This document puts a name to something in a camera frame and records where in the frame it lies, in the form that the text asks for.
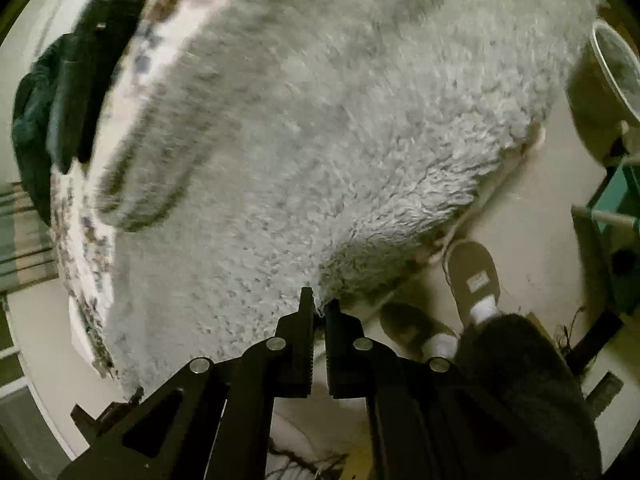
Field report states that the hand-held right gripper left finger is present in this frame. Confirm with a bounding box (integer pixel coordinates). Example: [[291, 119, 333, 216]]
[[57, 287, 315, 480]]

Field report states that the person's leg in dark trousers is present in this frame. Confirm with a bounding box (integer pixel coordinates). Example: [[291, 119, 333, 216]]
[[454, 312, 604, 480]]

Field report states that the grey-green curtain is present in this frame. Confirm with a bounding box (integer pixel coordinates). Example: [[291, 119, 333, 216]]
[[0, 180, 57, 295]]

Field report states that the clear round basin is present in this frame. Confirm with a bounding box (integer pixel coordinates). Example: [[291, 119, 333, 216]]
[[590, 19, 640, 124]]

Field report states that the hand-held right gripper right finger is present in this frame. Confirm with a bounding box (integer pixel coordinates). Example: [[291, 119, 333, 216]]
[[324, 299, 501, 480]]

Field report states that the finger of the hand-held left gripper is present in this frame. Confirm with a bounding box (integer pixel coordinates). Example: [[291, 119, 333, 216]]
[[46, 35, 88, 172], [75, 0, 149, 165]]

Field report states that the brown slipper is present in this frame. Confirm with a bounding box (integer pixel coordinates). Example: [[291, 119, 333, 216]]
[[442, 240, 502, 328], [378, 301, 458, 361]]

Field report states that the grey fluffy blanket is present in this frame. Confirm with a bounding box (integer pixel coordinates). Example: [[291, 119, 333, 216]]
[[95, 0, 601, 397]]

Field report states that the floral bed blanket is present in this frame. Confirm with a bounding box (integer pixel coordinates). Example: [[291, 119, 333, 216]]
[[50, 0, 548, 391]]

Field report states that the green plastic crate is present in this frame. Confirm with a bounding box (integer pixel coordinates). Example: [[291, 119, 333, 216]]
[[586, 156, 640, 312]]

